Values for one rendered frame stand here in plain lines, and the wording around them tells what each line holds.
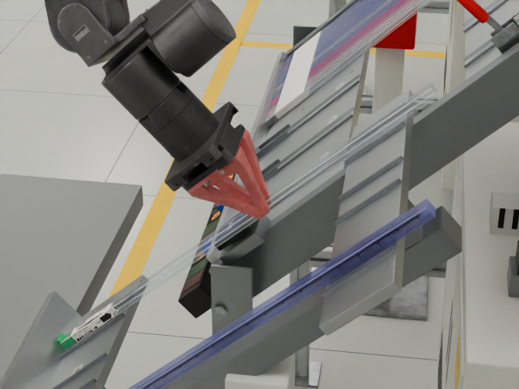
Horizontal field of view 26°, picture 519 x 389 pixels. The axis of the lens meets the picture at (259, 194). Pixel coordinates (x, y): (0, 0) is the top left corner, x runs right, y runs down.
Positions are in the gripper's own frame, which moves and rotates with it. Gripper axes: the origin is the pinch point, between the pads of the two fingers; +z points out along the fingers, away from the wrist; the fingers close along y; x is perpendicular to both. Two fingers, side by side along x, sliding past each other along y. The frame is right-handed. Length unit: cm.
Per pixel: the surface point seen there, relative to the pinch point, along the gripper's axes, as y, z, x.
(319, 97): 54, 10, 8
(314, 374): 88, 68, 63
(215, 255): 19.0, 8.4, 19.0
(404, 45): 117, 30, 12
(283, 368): -11.6, 10.7, 4.4
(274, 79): 73, 9, 19
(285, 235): 16.9, 10.8, 9.1
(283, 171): 35.5, 10.3, 12.3
